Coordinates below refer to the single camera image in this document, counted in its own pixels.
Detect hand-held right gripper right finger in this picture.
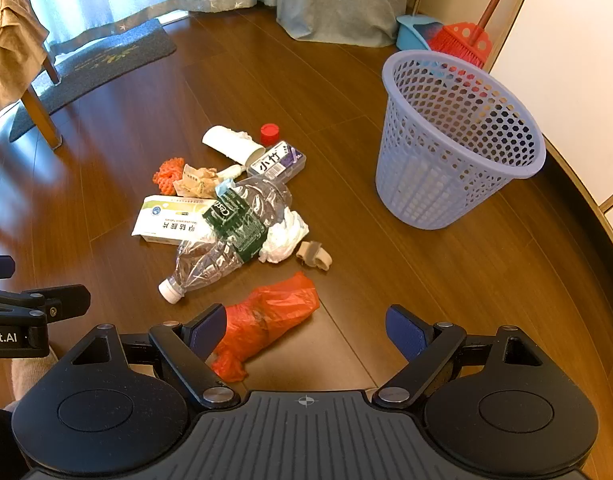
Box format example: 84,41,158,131
373,304,545,408

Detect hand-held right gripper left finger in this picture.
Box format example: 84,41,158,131
69,304,242,409

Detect clear plastic bottle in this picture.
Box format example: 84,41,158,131
158,177,293,304

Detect orange plastic bag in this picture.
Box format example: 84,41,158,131
210,272,321,383

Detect white green medicine box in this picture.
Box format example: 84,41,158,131
131,195,220,246

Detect small beige strap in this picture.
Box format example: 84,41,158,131
295,241,333,272

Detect white tissue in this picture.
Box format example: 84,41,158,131
258,207,310,264

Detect lavender plastic mesh basket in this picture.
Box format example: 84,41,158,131
375,50,547,231

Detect brown paper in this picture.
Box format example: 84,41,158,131
172,164,222,200

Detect orange foam net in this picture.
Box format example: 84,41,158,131
152,157,186,196

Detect clear plastic box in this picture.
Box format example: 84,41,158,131
246,140,307,183

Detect white paper cup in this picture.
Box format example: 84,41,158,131
202,125,266,167

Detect person's foot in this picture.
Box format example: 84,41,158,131
11,347,60,402

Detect wooden chair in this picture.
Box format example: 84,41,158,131
19,55,63,151

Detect grey door mat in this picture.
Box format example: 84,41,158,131
9,18,178,143

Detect brown quilted chair cover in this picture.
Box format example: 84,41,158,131
0,0,50,126

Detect red broom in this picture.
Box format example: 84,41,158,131
427,0,522,70

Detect blue dustpan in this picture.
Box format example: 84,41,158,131
395,15,445,52

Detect white closet door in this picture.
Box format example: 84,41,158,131
487,0,613,261

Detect blue star curtain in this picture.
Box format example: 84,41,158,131
171,0,420,49

